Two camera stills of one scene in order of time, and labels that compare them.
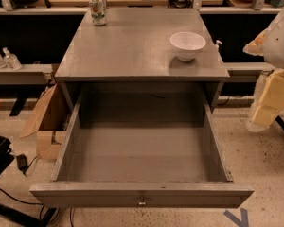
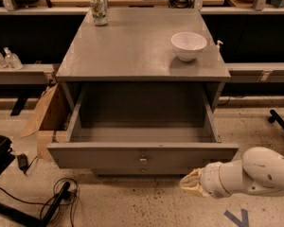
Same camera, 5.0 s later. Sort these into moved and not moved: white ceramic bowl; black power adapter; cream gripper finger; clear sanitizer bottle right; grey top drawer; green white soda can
Moved: cream gripper finger; grey top drawer
Not moved: white ceramic bowl; clear sanitizer bottle right; green white soda can; black power adapter
